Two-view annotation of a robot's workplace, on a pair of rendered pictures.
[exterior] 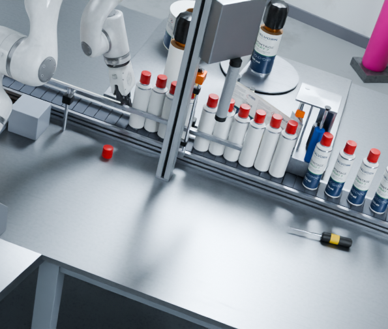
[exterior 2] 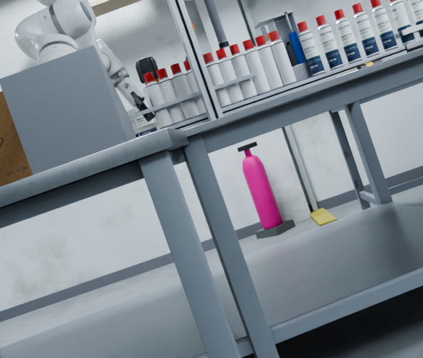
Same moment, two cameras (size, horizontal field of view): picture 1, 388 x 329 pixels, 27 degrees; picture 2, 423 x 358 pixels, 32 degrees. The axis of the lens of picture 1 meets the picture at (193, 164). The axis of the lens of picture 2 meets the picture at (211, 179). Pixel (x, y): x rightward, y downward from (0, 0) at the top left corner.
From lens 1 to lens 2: 1.90 m
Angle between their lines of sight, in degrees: 37
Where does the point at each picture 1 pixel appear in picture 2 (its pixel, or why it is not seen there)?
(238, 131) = (242, 64)
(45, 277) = (199, 169)
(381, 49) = (269, 204)
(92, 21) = (86, 37)
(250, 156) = (264, 79)
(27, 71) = (72, 9)
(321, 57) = not seen: hidden behind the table
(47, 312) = (223, 212)
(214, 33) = not seen: outside the picture
